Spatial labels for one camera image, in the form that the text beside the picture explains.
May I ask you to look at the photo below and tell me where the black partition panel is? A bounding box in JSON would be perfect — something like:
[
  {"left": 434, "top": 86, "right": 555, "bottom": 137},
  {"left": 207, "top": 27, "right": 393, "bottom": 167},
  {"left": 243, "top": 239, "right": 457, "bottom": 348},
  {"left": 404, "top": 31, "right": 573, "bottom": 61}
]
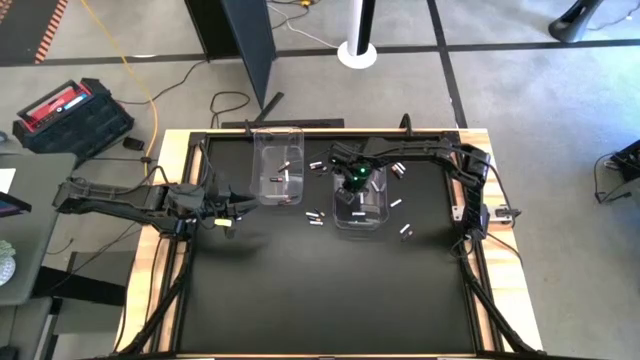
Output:
[{"left": 183, "top": 0, "right": 278, "bottom": 110}]

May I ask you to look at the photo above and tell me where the looped black floor cable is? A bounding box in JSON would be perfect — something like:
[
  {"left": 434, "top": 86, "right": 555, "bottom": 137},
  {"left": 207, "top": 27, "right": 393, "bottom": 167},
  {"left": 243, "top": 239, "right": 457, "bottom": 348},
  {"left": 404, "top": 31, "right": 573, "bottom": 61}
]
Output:
[{"left": 208, "top": 90, "right": 251, "bottom": 130}]

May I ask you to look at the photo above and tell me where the patterned white green plate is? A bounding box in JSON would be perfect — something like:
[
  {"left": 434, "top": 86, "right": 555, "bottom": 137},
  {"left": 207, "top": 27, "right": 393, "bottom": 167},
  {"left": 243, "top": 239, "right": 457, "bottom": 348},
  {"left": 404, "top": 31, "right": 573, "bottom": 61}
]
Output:
[{"left": 0, "top": 239, "right": 18, "bottom": 288}]

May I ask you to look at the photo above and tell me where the black side table base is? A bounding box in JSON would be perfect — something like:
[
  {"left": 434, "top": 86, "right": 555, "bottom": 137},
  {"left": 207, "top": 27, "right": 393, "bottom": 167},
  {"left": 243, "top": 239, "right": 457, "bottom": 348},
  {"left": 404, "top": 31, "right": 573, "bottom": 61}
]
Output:
[{"left": 30, "top": 249, "right": 127, "bottom": 308}]

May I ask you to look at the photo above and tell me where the black curved stand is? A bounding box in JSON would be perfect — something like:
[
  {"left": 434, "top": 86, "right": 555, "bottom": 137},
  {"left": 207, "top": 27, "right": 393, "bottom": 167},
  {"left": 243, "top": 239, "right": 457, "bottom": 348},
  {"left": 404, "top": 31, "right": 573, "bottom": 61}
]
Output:
[{"left": 547, "top": 0, "right": 606, "bottom": 44}]

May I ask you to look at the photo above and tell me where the black orange striped mat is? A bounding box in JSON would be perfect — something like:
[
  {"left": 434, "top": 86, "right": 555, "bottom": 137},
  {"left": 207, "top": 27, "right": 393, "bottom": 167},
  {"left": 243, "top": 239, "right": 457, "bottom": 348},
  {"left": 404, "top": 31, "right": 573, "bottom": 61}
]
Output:
[{"left": 0, "top": 0, "right": 70, "bottom": 66}]

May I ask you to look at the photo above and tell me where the black table mat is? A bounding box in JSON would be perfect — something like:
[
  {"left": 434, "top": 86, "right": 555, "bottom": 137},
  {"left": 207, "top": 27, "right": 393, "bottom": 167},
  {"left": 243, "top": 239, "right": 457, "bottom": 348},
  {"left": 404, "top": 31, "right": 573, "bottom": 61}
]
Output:
[{"left": 177, "top": 133, "right": 476, "bottom": 355}]

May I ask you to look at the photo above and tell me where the white pole round base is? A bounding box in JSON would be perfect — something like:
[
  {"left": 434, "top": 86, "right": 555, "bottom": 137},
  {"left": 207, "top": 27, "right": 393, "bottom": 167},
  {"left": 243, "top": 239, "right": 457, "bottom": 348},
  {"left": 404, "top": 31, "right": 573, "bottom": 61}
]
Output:
[{"left": 336, "top": 0, "right": 378, "bottom": 70}]

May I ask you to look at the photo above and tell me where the white floor cable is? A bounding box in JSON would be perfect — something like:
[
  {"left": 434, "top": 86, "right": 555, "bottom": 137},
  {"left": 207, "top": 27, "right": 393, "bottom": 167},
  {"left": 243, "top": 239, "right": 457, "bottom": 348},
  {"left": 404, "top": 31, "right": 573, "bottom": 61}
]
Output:
[{"left": 267, "top": 2, "right": 341, "bottom": 50}]

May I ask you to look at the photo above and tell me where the grey side table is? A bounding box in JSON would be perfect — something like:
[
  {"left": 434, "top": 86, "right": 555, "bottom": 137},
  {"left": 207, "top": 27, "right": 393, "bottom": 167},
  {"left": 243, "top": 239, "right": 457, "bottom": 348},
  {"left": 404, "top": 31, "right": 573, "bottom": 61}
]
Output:
[{"left": 0, "top": 152, "right": 78, "bottom": 307}]

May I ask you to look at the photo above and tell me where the clear plastic bin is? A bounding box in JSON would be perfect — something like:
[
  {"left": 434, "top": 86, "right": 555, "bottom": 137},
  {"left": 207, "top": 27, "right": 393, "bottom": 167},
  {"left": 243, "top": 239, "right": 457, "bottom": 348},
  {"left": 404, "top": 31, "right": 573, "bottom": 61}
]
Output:
[
  {"left": 248, "top": 125, "right": 306, "bottom": 206},
  {"left": 332, "top": 148, "right": 391, "bottom": 232}
]

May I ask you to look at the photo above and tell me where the black device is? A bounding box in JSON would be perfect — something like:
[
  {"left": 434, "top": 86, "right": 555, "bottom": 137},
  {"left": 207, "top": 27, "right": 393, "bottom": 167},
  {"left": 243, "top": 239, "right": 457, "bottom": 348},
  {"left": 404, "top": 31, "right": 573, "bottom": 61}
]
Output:
[{"left": 608, "top": 138, "right": 640, "bottom": 182}]

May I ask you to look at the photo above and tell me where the dark tablet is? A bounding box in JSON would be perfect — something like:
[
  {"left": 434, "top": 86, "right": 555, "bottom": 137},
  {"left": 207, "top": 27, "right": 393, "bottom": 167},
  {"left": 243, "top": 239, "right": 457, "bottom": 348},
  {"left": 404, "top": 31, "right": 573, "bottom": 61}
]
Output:
[{"left": 0, "top": 191, "right": 33, "bottom": 219}]

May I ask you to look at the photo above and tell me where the long black floor cable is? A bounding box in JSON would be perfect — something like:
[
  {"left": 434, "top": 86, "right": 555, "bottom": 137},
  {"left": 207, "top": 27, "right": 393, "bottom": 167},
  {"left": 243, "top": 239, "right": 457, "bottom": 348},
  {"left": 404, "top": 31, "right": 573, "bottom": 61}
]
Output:
[{"left": 113, "top": 59, "right": 207, "bottom": 107}]

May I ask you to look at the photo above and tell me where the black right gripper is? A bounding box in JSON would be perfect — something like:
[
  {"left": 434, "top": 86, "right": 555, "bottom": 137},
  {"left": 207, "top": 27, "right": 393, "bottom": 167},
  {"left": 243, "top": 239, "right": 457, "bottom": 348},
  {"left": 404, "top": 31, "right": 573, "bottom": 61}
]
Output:
[{"left": 327, "top": 140, "right": 377, "bottom": 207}]

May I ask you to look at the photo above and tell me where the yellow floor cable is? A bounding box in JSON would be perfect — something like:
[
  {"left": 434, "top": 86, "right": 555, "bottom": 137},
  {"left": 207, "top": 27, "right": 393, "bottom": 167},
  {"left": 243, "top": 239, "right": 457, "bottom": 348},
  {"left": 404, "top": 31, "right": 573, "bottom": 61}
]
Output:
[{"left": 78, "top": 0, "right": 160, "bottom": 151}]

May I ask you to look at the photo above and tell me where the black partition foot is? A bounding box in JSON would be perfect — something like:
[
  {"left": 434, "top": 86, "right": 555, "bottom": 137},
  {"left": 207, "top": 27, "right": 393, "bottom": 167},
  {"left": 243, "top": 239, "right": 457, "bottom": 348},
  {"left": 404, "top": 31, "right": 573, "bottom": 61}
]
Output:
[{"left": 220, "top": 91, "right": 346, "bottom": 130}]

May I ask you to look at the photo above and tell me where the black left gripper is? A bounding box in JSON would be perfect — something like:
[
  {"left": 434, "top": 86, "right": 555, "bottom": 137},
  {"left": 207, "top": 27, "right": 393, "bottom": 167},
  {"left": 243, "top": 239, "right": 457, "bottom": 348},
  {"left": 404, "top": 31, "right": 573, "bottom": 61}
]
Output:
[{"left": 197, "top": 184, "right": 260, "bottom": 228}]

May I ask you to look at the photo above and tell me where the red black toolbox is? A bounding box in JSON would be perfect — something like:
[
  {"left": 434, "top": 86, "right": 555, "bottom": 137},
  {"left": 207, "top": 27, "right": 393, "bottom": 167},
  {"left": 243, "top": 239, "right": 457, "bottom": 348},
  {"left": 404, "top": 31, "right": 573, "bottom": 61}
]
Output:
[{"left": 11, "top": 77, "right": 135, "bottom": 162}]

